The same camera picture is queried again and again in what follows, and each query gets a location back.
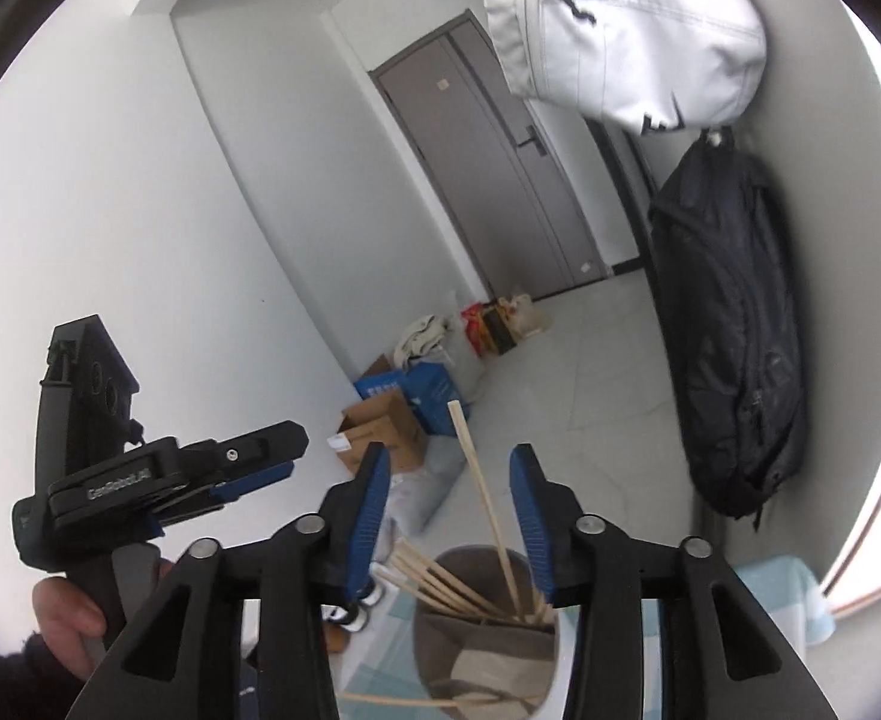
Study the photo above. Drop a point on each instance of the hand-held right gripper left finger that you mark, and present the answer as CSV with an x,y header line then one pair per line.
x,y
369,517

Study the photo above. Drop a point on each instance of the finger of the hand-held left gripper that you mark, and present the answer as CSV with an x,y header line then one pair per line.
x,y
253,478
275,439

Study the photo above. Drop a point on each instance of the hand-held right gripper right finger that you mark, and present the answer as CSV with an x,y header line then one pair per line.
x,y
530,525

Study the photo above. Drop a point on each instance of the white divided utensil holder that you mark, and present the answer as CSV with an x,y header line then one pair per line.
x,y
485,652

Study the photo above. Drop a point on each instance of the person's left forearm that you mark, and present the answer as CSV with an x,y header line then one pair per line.
x,y
5,682

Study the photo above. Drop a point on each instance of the person's left hand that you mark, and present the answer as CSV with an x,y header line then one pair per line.
x,y
65,615

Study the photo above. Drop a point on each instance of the grey poly mailer bag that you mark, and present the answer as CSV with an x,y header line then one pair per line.
x,y
425,495

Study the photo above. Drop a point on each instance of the black and white sneaker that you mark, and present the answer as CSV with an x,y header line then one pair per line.
x,y
346,615
373,591

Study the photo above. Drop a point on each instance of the brown cardboard box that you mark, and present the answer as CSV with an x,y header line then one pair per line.
x,y
388,435

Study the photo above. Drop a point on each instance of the blue cardboard box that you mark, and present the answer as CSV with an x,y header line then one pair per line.
x,y
433,390

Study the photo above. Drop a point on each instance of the white plastic bin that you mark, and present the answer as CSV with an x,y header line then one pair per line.
x,y
463,367

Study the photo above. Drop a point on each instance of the cream cloth bag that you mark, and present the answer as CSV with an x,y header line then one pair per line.
x,y
421,337

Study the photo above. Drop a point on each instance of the black and yellow bag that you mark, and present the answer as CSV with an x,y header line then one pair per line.
x,y
499,330

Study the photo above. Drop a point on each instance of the red snack bag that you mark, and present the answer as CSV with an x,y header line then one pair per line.
x,y
474,326

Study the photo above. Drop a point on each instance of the beige plastic bag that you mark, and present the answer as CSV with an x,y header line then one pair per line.
x,y
529,315

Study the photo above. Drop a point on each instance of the teal checked tablecloth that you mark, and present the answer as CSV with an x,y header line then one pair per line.
x,y
785,600

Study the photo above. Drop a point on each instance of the black backpack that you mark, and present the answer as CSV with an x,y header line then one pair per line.
x,y
732,330

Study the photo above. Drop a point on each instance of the black coat rack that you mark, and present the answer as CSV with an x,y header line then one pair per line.
x,y
627,195

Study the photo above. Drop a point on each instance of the grey door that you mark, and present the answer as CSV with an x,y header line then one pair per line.
x,y
485,165

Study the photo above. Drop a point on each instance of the white sling bag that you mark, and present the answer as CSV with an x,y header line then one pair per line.
x,y
620,37

